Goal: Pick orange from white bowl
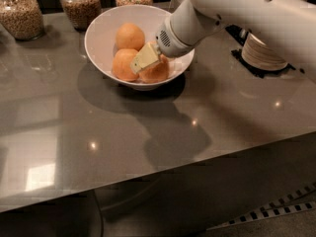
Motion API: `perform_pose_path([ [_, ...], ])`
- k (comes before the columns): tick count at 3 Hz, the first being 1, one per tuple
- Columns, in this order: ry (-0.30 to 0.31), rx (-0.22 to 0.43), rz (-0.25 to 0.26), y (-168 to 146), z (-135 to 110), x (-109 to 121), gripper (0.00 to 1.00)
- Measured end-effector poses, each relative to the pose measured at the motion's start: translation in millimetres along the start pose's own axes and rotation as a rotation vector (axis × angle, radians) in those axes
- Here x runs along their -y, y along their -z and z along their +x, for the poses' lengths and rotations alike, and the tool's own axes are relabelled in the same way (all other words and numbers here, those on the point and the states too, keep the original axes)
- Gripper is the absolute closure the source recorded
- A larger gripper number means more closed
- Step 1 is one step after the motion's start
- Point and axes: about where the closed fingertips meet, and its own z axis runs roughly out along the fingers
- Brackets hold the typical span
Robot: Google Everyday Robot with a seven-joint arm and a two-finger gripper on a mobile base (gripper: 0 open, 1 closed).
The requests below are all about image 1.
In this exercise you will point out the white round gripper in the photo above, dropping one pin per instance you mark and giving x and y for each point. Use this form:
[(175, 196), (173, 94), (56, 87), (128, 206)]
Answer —
[(170, 44)]

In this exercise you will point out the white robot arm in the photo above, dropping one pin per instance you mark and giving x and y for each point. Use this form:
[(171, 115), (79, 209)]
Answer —
[(288, 27)]

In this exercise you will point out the white ceramic bowl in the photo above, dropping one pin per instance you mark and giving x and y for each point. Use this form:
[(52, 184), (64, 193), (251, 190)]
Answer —
[(100, 41)]

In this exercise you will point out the middle glass cereal jar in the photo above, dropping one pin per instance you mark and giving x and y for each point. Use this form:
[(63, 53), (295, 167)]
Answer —
[(81, 13)]

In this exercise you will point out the stack of white plates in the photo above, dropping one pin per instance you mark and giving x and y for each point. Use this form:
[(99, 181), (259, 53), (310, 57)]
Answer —
[(259, 55)]

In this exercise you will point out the left glass cereal jar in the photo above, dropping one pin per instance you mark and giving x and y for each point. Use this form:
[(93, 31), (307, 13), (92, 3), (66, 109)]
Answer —
[(22, 19)]

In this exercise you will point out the black white checkered strip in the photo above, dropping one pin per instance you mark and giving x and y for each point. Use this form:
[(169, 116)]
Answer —
[(288, 204)]

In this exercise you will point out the black wire rack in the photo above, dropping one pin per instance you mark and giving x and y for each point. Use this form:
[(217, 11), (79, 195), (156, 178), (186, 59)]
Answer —
[(240, 36)]

